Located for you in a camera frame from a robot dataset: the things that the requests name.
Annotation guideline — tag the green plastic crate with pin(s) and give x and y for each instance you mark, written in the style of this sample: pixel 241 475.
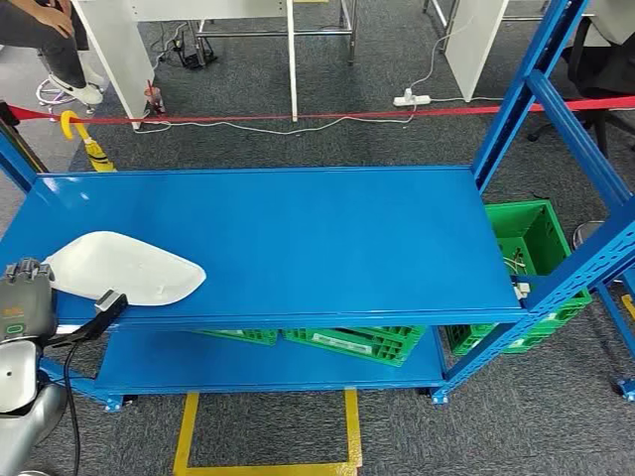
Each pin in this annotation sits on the green plastic crate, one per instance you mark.
pixel 357 345
pixel 471 341
pixel 248 336
pixel 525 236

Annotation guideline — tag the steel table frame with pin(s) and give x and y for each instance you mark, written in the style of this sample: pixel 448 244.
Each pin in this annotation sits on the steel table frame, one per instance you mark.
pixel 272 31

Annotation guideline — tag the yellow umbrella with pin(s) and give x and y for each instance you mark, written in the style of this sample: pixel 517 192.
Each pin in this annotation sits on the yellow umbrella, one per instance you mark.
pixel 97 154

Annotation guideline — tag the black power adapter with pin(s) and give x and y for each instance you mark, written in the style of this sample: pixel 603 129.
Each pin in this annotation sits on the black power adapter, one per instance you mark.
pixel 191 56

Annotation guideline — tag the person's hand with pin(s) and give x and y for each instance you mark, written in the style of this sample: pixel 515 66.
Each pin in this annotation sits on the person's hand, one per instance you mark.
pixel 57 20

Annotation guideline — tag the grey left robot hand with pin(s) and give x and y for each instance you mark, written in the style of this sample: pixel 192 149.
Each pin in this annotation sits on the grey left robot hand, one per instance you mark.
pixel 25 296

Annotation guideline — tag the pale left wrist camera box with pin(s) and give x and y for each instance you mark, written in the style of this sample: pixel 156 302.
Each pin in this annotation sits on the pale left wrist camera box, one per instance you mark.
pixel 110 301

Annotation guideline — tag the white swivel chair base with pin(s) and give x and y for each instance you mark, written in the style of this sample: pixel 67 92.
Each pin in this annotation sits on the white swivel chair base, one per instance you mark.
pixel 44 91

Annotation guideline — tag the black belt post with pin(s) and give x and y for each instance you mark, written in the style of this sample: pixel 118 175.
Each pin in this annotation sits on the black belt post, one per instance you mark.
pixel 22 141

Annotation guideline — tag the black office chair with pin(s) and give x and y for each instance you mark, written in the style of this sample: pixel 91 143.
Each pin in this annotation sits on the black office chair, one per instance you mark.
pixel 600 72

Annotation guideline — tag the chrome stanchion base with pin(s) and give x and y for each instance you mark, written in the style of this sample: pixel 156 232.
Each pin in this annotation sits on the chrome stanchion base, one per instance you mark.
pixel 587 233

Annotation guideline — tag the cup with red straw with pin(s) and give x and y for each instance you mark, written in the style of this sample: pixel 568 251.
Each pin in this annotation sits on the cup with red straw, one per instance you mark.
pixel 155 98

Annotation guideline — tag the white plastic panel part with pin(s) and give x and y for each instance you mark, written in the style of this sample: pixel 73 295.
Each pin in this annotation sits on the white plastic panel part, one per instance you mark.
pixel 124 269

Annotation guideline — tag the white panel desk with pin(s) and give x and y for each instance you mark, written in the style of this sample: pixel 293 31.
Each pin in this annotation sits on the white panel desk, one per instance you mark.
pixel 114 52
pixel 476 46

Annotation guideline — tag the person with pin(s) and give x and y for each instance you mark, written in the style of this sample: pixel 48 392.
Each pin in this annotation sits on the person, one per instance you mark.
pixel 50 39

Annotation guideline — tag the red barrier belt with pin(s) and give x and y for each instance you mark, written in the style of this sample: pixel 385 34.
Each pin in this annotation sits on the red barrier belt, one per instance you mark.
pixel 595 104

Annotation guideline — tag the white power strip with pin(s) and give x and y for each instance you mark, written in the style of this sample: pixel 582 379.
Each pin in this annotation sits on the white power strip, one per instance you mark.
pixel 411 100

